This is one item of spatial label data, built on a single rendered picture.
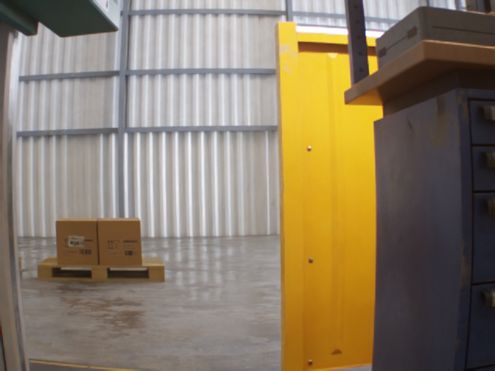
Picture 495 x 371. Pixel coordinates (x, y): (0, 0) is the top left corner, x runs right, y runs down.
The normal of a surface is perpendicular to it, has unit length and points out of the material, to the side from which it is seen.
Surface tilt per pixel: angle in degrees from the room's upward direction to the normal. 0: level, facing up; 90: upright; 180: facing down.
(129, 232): 90
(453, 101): 90
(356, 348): 90
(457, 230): 90
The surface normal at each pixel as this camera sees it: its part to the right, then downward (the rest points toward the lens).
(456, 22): 0.12, -0.03
